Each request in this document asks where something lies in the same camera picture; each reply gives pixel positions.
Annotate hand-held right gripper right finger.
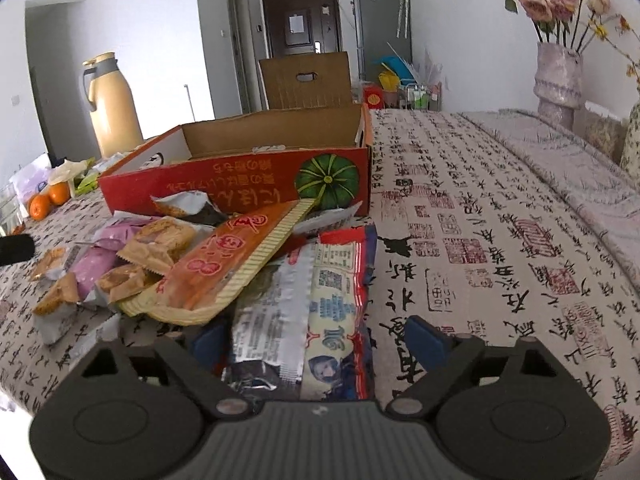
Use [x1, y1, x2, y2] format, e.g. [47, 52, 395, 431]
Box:
[390, 315, 566, 421]

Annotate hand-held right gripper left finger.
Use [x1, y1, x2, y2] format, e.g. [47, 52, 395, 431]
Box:
[75, 320, 253, 421]

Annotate large silver red snack packet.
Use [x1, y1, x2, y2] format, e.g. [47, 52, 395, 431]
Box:
[222, 225, 378, 401]

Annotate pink snack packet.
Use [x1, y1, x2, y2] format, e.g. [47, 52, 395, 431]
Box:
[95, 214, 156, 251]

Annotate white plastic snack packet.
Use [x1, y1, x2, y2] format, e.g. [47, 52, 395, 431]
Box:
[292, 204, 364, 237]

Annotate red cardboard box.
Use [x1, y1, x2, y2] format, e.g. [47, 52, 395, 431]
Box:
[98, 104, 373, 221]

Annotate clear drinking glass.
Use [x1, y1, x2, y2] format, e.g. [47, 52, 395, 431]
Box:
[0, 182, 28, 235]

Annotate white purple plastic bag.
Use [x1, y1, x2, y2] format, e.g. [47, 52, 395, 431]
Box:
[11, 152, 53, 201]

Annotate green snack packet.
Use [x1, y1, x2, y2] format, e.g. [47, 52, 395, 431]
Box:
[74, 170, 102, 197]

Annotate beige thermos jug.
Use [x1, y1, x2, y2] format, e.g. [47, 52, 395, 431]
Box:
[82, 51, 146, 158]

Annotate thin metal pole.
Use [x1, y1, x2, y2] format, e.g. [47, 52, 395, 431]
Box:
[184, 84, 197, 136]

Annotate patterned cushion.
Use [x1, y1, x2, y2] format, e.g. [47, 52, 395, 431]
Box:
[575, 101, 640, 181]

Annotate pink dried grass bunch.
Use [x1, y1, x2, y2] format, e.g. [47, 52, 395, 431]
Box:
[420, 50, 446, 86]

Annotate brown cardboard box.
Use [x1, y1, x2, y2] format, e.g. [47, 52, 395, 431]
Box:
[258, 51, 355, 111]

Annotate blue plastic dustpan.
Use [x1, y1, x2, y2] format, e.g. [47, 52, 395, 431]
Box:
[372, 55, 413, 83]

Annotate pink textured vase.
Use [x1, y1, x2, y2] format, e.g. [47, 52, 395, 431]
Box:
[532, 41, 585, 128]

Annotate grey refrigerator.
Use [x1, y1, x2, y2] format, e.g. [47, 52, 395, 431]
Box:
[351, 0, 413, 83]

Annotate white folded umbrella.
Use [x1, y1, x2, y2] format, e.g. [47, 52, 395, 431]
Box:
[395, 0, 412, 38]

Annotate dark brown door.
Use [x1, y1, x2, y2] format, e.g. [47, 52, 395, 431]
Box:
[262, 0, 342, 58]

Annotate dried pink flowers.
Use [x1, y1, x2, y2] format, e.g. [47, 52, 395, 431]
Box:
[480, 0, 640, 78]

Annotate wire rack with bottles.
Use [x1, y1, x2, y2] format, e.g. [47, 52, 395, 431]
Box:
[400, 80, 443, 111]

